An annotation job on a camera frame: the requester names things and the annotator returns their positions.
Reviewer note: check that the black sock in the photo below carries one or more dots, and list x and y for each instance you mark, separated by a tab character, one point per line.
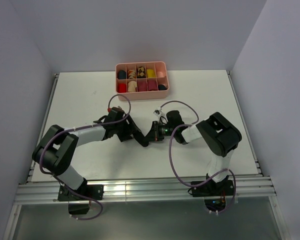
144	140

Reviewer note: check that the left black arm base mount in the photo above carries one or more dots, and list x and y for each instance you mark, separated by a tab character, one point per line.
79	202

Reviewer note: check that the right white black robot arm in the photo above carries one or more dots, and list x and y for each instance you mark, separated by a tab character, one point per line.
221	136

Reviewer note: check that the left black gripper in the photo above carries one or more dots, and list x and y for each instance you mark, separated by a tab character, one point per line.
129	128

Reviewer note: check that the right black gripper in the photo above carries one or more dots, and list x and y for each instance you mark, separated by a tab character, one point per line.
158	136

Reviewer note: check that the brown checkered rolled sock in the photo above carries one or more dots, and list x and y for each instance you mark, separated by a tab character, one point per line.
141	72

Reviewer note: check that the red rolled sock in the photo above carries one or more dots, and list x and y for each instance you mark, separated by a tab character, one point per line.
121	88

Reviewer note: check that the maroon purple striped sock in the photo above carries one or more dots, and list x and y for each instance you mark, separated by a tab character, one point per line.
152	85

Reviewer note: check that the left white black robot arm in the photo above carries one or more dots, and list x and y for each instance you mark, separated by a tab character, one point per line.
55	150

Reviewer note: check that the aluminium frame rail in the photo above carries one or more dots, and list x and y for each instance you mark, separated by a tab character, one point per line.
161	189

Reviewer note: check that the maroon rolled sock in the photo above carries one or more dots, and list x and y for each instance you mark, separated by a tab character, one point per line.
142	86

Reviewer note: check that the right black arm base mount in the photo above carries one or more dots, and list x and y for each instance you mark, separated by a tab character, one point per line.
219	190

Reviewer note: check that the brown cream patterned rolled sock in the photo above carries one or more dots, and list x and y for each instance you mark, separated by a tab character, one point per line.
131	74

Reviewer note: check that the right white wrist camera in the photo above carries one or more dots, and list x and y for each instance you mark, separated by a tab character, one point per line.
158	112

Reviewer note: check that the beige patterned rolled sock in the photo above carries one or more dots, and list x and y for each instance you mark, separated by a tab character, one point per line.
132	86

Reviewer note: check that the dark navy rolled sock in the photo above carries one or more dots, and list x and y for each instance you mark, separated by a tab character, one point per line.
121	75

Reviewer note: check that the yellow rolled sock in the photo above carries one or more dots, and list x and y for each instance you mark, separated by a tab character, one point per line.
150	73

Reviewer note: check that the pink divided organizer box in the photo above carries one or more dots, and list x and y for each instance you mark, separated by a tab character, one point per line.
161	77

